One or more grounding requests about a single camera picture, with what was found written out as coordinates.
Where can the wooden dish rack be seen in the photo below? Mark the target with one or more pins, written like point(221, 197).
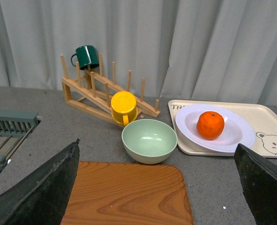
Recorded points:
point(90, 91)

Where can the beige bear tray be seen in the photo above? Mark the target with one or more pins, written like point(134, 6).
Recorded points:
point(260, 118)

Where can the dark green mug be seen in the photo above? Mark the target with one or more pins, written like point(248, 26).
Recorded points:
point(87, 57)

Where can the orange fruit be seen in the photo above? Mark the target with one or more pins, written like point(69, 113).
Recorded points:
point(210, 125)

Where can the yellow mug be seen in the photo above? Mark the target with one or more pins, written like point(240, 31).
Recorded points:
point(124, 107)

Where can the wooden cutting board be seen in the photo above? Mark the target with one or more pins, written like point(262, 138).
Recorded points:
point(128, 194)

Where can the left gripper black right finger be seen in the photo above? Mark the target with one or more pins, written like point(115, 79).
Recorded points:
point(258, 177)

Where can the light green bowl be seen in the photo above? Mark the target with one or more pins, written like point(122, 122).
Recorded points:
point(149, 141)

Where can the white ribbed plate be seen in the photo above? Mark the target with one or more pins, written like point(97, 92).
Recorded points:
point(236, 129)

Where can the grey metal drying rack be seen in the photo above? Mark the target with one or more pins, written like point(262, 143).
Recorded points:
point(15, 127)

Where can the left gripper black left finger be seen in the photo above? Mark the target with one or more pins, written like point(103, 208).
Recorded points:
point(41, 198)

